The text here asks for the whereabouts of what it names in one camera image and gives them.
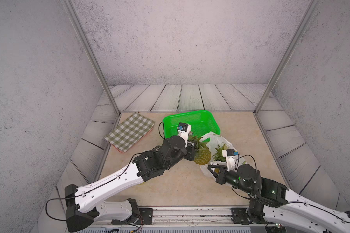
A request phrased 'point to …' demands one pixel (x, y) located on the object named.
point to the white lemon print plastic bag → (213, 140)
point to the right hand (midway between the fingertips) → (208, 169)
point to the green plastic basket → (201, 123)
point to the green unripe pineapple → (202, 154)
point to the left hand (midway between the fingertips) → (199, 144)
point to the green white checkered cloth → (127, 134)
